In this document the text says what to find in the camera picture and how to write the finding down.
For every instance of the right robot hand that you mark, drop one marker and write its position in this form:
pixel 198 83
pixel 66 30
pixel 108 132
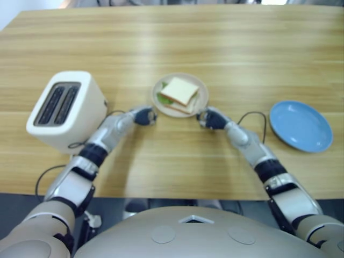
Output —
pixel 212 119

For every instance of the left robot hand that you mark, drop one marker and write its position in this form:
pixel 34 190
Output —
pixel 143 116

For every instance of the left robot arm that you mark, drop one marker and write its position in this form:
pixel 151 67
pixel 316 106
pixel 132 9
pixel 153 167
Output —
pixel 80 172

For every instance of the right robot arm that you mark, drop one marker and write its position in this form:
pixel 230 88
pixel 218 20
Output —
pixel 271 172

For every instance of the green lettuce leaf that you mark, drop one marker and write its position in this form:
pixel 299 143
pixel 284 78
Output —
pixel 164 99

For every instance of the bread slice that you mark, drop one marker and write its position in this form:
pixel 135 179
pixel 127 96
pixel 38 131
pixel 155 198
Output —
pixel 179 91
pixel 185 108

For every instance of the beige plate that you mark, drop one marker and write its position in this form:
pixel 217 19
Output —
pixel 202 91

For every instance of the cream toaster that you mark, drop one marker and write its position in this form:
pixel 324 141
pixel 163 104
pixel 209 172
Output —
pixel 64 110

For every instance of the blue plate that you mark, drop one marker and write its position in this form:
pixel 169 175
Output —
pixel 301 126

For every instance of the robot body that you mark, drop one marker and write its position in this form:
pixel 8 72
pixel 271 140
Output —
pixel 193 233

